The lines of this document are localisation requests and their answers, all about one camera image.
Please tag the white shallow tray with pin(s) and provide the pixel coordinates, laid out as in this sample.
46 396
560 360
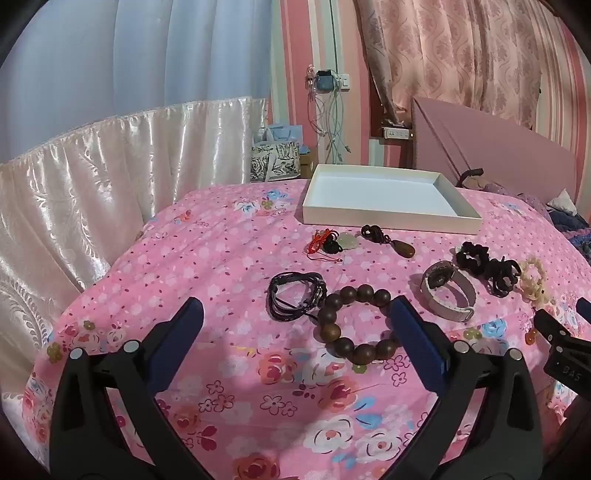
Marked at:
383 194

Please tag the white satin curtain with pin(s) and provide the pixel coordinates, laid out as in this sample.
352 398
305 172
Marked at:
92 184

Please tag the light blue paper bag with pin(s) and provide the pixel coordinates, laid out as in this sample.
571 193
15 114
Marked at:
284 134

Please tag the white wall socket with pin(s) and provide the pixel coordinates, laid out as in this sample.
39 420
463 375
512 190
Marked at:
342 81

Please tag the pink patterned curtain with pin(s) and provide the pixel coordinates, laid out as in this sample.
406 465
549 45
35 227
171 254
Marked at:
461 46

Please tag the white power strip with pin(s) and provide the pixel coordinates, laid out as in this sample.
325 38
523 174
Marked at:
396 133

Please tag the amber bead charm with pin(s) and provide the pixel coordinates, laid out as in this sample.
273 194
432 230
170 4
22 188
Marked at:
531 337

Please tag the pink headboard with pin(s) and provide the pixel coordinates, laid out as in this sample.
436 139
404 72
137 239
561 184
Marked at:
485 147

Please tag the purple dotted cloth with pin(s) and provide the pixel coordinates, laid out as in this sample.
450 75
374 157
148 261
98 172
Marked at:
508 191

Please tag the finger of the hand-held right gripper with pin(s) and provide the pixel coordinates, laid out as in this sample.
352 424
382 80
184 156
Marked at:
584 308
551 328

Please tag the cardboard box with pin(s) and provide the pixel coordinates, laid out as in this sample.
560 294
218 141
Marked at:
308 164

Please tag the black and white floral tote bag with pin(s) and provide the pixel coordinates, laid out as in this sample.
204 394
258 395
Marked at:
277 161

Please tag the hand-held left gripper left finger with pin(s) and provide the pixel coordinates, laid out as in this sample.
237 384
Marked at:
182 332

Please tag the pink floral bedsheet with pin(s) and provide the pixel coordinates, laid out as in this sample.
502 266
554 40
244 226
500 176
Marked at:
207 258

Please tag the light blue curtain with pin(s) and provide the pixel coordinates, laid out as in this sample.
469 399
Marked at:
138 46

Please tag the wristwatch with white band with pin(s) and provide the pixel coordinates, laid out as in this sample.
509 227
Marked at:
436 277

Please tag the black scrunchie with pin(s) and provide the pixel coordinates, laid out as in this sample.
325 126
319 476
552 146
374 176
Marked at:
503 267
466 261

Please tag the white cloth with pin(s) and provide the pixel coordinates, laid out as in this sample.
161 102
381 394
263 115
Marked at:
563 201

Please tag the dark blue plaid cloth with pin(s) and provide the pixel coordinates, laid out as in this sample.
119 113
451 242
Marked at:
575 230

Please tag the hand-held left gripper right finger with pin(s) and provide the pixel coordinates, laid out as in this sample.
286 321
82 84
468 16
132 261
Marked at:
415 337

